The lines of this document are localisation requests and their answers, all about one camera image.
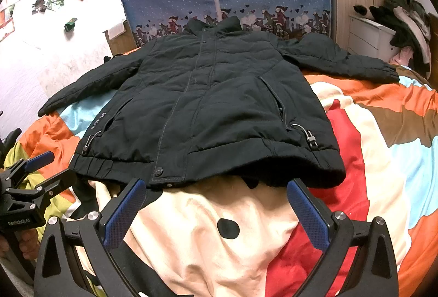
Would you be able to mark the dark paper wall cutouts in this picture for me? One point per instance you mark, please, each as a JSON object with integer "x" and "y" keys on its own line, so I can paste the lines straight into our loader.
{"x": 41, "y": 6}

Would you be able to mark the person left hand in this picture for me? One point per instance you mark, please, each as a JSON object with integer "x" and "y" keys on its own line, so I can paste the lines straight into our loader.
{"x": 28, "y": 244}

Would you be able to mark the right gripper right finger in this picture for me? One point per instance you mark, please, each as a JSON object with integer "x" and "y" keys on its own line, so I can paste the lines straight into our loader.
{"x": 373, "y": 271}

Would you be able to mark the colourful patchwork bed quilt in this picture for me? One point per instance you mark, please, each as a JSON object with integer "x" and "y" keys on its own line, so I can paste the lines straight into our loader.
{"x": 222, "y": 237}

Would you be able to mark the pile of dark clothes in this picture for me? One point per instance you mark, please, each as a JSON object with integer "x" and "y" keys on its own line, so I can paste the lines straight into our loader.
{"x": 411, "y": 23}

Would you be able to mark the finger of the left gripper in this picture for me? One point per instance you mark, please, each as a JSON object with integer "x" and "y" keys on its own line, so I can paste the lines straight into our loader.
{"x": 22, "y": 168}
{"x": 53, "y": 186}

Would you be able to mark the wall posters at left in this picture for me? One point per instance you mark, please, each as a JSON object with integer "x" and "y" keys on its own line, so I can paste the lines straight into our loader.
{"x": 7, "y": 26}

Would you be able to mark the white drawer cabinet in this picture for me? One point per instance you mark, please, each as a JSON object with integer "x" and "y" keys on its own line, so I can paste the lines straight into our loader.
{"x": 370, "y": 38}

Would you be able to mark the black padded winter jacket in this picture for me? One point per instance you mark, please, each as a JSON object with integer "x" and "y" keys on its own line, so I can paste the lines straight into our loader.
{"x": 215, "y": 100}

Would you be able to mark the black white plush toy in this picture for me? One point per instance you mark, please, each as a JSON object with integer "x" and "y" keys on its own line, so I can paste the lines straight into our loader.
{"x": 362, "y": 11}

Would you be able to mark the green wall hook holder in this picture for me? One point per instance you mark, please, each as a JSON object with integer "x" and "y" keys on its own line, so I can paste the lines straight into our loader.
{"x": 70, "y": 25}

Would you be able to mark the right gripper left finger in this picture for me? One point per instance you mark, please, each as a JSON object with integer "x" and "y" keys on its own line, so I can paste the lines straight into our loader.
{"x": 59, "y": 270}

